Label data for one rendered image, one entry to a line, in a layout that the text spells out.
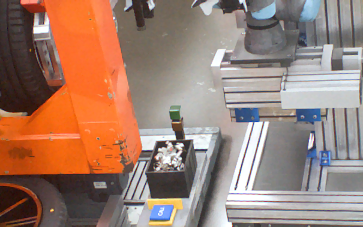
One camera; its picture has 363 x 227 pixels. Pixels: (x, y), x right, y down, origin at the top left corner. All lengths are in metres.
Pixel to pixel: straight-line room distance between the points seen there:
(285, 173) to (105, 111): 0.88
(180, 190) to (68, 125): 0.45
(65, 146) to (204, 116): 1.39
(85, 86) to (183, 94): 1.70
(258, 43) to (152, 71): 1.90
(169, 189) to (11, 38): 0.80
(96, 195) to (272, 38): 0.96
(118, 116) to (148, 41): 2.35
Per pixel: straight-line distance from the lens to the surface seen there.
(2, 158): 2.89
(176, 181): 2.65
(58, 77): 2.94
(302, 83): 2.67
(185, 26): 5.05
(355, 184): 3.06
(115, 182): 3.06
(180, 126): 2.81
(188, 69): 4.49
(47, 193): 2.79
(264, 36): 2.70
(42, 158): 2.82
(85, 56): 2.53
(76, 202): 3.18
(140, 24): 3.22
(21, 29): 2.87
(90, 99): 2.61
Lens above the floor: 2.04
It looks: 30 degrees down
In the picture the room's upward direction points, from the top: 11 degrees counter-clockwise
